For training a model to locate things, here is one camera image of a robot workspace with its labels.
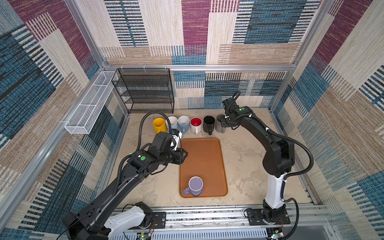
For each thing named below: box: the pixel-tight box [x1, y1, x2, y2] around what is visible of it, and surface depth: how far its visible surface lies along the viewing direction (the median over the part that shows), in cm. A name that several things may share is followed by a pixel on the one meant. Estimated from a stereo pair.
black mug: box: [203, 115, 216, 136], surface depth 104 cm
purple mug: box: [183, 176, 204, 197], surface depth 78 cm
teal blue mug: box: [177, 115, 190, 134], surface depth 104 cm
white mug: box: [190, 117, 203, 135], surface depth 104 cm
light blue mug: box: [165, 116, 178, 129], surface depth 105 cm
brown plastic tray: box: [180, 137, 228, 197], surface depth 92 cm
